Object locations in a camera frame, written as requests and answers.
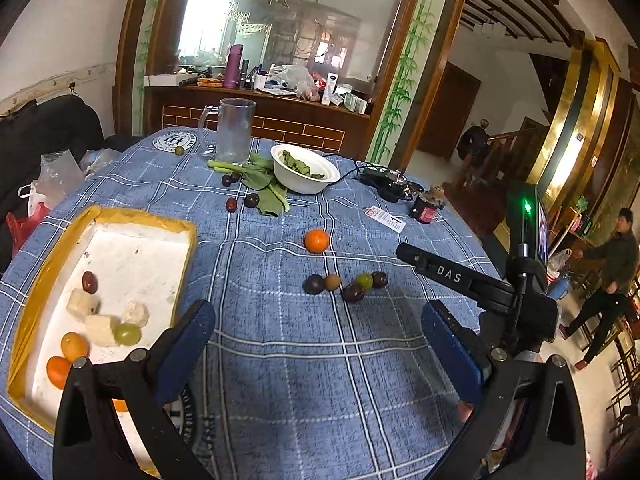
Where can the rounded white sugarcane piece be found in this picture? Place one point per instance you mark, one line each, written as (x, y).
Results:
(135, 314)

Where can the plastic bag on counter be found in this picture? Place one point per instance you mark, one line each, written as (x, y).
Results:
(295, 80)

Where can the brown wooden door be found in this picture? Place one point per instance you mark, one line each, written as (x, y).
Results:
(447, 110)

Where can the dark red date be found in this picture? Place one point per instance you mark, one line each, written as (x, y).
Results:
(89, 282)

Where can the flat white box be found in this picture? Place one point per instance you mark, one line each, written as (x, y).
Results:
(170, 80)

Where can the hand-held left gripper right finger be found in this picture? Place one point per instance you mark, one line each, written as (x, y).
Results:
(450, 355)

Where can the wooden stair railing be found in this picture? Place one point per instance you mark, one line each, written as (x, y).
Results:
(510, 150)

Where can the clear plastic bag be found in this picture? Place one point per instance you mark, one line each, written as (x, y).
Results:
(102, 160)
(57, 175)

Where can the black power strip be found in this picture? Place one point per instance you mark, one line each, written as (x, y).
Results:
(382, 180)

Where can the dark jacket on newel post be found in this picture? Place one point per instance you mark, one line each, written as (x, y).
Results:
(475, 140)

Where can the green leaves in bowl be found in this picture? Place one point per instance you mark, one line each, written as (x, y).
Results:
(300, 165)

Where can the orange tangerine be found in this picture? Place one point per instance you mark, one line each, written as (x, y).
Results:
(317, 240)

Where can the large white sugarcane piece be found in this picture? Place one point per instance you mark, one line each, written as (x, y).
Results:
(101, 330)

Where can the dark purple plum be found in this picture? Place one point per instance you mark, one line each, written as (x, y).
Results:
(380, 279)

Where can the green bok choy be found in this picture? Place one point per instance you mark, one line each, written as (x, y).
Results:
(262, 180)

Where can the brown longan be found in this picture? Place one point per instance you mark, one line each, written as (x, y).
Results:
(333, 282)

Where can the small dark plum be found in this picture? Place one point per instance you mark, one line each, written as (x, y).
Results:
(251, 200)

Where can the white paper card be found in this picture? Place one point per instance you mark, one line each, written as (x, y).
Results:
(387, 219)

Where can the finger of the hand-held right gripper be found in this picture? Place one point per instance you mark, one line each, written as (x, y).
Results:
(450, 272)

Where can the green bamboo wall decal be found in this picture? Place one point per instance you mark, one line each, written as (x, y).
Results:
(400, 85)

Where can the dark round fruit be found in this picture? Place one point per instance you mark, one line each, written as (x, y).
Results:
(313, 284)

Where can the clear glass mug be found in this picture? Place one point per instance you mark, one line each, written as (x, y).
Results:
(232, 130)

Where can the purple bottle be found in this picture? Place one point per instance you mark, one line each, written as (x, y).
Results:
(232, 65)

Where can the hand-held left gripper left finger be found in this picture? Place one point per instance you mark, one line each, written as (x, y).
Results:
(185, 350)

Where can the black canister red label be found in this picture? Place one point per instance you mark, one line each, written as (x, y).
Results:
(425, 213)

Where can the blue plaid tablecloth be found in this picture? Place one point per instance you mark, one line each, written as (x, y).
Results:
(300, 360)

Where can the white plastic bag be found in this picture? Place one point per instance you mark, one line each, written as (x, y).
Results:
(557, 262)

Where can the black sofa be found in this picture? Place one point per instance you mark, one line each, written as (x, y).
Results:
(50, 125)

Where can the yellow-lined white foam box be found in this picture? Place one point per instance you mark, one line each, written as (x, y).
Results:
(130, 260)

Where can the blue bucket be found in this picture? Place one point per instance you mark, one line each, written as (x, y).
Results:
(560, 290)

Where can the wooden spool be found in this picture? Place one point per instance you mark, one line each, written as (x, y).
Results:
(438, 194)

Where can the tall white carton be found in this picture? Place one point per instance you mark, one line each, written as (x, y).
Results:
(330, 87)

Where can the small orange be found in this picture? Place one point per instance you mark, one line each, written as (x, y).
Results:
(59, 372)
(74, 346)

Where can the red plastic bag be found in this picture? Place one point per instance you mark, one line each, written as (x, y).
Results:
(22, 225)

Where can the white bowl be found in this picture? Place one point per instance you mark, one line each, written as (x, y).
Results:
(305, 182)

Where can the wooden counter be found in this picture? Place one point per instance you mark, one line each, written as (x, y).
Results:
(280, 115)

